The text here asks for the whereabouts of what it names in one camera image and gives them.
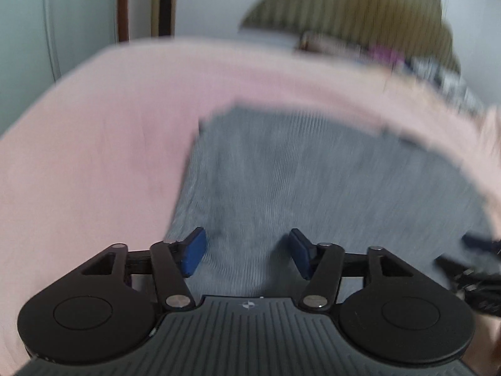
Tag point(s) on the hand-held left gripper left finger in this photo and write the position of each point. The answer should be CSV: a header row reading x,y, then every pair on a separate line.
x,y
194,252

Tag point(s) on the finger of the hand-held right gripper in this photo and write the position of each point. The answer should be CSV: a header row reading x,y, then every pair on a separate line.
x,y
481,243
462,267

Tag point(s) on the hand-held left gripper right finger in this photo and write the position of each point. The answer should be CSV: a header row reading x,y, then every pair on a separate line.
x,y
300,251

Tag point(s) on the grey sweater with navy sleeves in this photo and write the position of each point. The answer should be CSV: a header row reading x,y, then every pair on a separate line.
x,y
305,188

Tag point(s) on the pile of pale clothes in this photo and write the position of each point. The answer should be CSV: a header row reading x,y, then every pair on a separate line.
x,y
446,82

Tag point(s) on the pink bed blanket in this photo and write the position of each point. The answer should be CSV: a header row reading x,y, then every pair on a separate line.
x,y
98,145

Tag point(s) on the brown pillow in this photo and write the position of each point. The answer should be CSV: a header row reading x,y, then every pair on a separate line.
x,y
328,42

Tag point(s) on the purple cloth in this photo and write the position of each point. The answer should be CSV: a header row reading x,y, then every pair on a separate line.
x,y
385,54

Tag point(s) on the olive padded headboard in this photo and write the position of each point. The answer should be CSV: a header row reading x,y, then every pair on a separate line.
x,y
372,8

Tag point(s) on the gold tower fan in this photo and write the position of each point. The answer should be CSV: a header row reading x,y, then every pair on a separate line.
x,y
164,0

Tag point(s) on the frosted glass door with flowers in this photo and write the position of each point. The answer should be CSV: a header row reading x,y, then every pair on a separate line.
x,y
78,19

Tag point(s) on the brown wooden frame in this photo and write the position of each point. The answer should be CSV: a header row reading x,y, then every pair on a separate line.
x,y
123,4

